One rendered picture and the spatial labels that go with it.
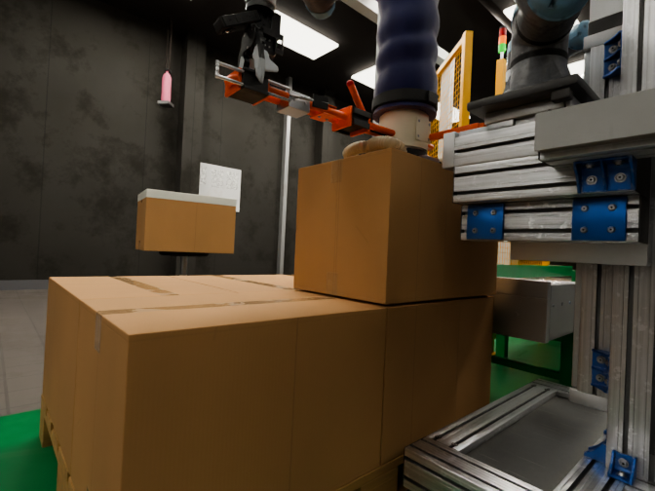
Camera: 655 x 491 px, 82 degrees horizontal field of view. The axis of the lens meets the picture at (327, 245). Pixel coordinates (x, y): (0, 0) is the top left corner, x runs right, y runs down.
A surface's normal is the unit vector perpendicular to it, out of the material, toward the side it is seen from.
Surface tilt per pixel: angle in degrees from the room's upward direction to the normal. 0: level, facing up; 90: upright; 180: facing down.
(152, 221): 90
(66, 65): 90
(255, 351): 90
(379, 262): 90
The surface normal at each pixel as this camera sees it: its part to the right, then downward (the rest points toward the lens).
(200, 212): 0.55, 0.02
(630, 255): -0.74, -0.04
